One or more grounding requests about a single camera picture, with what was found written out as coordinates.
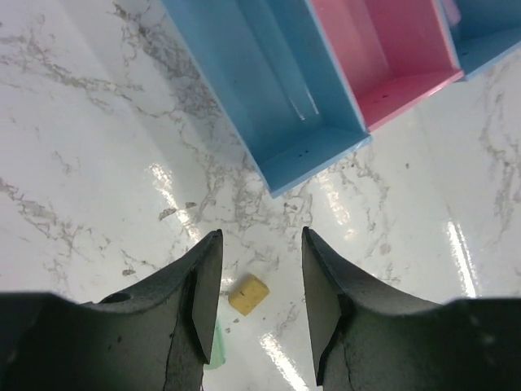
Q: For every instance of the green highlighter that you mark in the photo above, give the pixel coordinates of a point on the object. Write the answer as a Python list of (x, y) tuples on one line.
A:
[(218, 357)]

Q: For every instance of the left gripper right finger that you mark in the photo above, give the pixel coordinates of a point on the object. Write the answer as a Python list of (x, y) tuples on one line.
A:
[(368, 335)]

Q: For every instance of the tan eraser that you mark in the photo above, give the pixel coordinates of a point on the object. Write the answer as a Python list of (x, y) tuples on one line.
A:
[(248, 295)]

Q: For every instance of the pink bin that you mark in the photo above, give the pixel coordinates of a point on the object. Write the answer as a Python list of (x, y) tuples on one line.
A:
[(394, 54)]

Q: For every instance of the light blue bin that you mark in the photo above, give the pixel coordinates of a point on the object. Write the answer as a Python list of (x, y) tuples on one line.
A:
[(274, 75)]

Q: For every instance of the medium blue bin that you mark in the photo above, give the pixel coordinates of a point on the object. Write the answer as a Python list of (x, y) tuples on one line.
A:
[(482, 31)]

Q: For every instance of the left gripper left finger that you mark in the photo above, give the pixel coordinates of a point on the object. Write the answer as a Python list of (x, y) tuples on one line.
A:
[(154, 335)]

